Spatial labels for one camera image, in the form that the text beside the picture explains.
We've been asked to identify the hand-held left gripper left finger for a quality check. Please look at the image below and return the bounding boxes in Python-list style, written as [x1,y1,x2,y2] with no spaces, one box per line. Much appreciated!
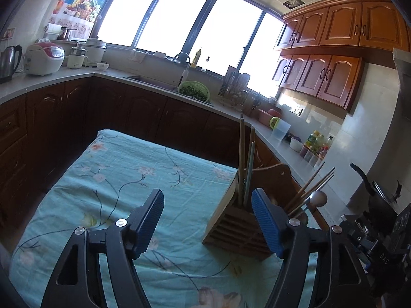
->
[40,189,165,308]

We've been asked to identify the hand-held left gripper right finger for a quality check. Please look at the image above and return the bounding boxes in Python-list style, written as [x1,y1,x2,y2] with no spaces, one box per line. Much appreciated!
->
[251,188,372,308]

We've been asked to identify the wooden utensil holder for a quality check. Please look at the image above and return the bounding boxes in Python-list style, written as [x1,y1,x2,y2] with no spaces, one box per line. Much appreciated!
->
[202,163,322,262]

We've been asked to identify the wooden chopstick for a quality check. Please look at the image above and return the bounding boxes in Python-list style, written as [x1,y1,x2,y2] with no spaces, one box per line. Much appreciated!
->
[243,126,256,207]
[284,160,326,210]

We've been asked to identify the black wok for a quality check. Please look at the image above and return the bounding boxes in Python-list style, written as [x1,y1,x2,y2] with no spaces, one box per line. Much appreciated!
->
[350,162,405,228]

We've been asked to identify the floral teal tablecloth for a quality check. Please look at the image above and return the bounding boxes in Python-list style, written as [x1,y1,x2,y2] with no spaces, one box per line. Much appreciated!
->
[8,129,318,308]

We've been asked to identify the round-headed metal utensil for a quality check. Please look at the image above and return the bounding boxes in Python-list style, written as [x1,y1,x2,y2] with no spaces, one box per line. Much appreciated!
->
[300,190,328,219]

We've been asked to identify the metal chopstick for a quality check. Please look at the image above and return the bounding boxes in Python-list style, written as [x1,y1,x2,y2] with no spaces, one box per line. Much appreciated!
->
[294,173,336,217]

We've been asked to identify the chopsticks and spoon bundle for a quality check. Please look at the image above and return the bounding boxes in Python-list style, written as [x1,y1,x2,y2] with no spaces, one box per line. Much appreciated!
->
[287,167,336,215]

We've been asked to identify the dark sauce bottle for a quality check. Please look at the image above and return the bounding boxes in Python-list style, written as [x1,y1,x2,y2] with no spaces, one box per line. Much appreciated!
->
[321,136,334,160]

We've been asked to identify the dark wooden base cabinets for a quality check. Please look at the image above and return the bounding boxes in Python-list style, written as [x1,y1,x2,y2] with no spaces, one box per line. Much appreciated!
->
[0,75,302,232]

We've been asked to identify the pink basin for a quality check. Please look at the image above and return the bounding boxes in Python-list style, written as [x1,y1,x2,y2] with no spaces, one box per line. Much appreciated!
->
[258,108,283,127]

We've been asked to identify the green colander with greens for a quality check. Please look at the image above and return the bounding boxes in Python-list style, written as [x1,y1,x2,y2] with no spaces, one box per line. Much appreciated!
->
[178,81,211,102]

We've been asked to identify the kitchen sink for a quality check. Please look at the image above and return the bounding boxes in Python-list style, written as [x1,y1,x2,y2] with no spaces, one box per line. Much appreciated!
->
[124,75,179,90]

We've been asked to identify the dish drying rack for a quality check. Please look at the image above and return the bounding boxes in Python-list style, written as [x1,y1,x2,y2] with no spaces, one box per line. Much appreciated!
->
[218,66,251,108]

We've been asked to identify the chrome faucet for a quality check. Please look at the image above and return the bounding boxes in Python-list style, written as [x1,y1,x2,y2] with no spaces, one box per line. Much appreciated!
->
[173,52,191,85]

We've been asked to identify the yellow bottle on sill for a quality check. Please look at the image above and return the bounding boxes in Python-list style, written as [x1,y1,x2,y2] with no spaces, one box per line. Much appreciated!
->
[190,49,203,69]

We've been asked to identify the large white cooker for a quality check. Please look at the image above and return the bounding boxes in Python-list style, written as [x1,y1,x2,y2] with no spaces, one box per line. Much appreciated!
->
[85,38,107,66]

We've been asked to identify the white and red rice cooker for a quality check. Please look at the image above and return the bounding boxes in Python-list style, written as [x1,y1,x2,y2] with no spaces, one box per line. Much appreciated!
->
[25,42,65,77]

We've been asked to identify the large window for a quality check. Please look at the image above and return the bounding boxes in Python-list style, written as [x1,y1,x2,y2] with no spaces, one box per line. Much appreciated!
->
[96,0,285,98]

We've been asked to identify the steel electric kettle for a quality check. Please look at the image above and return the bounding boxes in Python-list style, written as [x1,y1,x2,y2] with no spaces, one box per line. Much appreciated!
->
[0,45,23,84]

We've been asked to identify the paper towel roll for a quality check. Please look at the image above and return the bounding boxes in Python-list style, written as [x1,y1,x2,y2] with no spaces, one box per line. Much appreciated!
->
[43,23,61,41]

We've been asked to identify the clear pitcher with green handle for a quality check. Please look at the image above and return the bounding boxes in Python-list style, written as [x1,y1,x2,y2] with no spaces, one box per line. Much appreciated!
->
[270,116,292,142]

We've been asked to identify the wooden wall cabinets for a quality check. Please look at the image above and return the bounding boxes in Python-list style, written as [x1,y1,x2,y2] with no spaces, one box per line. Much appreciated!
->
[272,0,408,113]

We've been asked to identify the fruit and palm wall poster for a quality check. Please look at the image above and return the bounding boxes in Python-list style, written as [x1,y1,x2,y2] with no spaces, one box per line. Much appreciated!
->
[53,0,121,39]

